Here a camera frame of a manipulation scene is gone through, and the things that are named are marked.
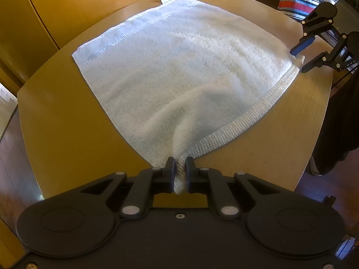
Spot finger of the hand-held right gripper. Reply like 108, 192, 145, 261
301, 32, 359, 73
290, 2, 339, 56

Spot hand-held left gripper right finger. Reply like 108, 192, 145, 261
186, 158, 312, 219

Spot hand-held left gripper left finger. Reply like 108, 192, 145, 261
46, 157, 177, 219

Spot white terry towel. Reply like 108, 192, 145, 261
72, 0, 305, 195

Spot wooden cabinet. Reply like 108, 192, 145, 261
0, 0, 205, 89

